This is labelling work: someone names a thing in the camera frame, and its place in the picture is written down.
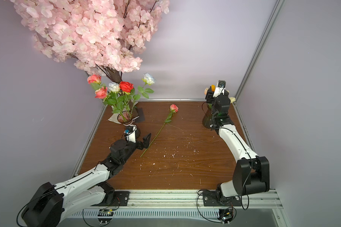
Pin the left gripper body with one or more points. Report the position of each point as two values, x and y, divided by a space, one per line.
137 146

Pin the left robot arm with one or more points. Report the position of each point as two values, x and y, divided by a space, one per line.
52 203

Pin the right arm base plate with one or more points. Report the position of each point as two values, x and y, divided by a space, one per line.
221 198

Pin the beige paper sheet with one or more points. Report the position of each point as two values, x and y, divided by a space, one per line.
113 118

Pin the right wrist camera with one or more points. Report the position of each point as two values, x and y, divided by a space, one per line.
220 88

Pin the dark glass vase right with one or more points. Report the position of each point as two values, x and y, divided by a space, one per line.
207 119

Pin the red rose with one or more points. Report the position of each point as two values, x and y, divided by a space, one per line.
129 97

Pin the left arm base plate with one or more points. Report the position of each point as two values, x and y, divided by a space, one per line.
117 198

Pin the controller board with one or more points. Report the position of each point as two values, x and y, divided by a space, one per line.
226 216
105 216

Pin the white rose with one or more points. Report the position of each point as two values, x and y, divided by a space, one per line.
120 99
142 91

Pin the aluminium front rail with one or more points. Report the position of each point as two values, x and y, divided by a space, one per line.
172 199

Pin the dark glass vase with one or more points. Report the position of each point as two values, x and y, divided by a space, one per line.
207 119
128 120

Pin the left controller board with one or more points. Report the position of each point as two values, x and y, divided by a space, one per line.
105 216

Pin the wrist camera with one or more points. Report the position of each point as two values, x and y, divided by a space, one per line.
130 133
220 88

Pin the tree base plate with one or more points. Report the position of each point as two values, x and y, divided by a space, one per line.
140 116

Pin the pink cherry blossom tree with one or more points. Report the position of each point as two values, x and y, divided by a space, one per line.
104 37

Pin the right controller board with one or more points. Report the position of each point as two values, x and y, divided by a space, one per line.
226 216

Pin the pink orange rose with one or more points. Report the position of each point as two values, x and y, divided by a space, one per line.
95 82

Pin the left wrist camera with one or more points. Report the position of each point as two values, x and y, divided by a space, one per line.
130 133

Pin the white tulip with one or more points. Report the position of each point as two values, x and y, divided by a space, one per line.
232 100

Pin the dark glass vase left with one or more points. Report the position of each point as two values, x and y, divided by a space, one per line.
128 120

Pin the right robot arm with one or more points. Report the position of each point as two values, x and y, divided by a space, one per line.
252 172

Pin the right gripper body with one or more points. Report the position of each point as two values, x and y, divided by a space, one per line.
211 94

